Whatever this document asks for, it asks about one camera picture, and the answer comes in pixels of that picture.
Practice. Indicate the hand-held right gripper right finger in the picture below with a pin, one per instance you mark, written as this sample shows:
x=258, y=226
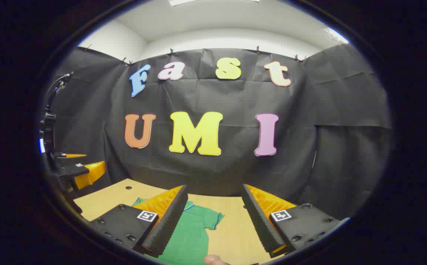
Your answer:
x=259, y=221

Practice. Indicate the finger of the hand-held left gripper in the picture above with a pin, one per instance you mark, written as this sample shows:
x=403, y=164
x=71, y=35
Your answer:
x=71, y=155
x=88, y=175

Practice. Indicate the black backdrop cloth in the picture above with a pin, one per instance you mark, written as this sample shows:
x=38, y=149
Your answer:
x=217, y=169

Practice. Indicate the green T-shirt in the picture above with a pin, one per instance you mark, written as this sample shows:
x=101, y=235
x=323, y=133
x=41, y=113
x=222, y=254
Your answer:
x=191, y=235

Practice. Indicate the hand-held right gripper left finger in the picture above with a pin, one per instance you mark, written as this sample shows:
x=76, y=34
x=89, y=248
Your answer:
x=167, y=224

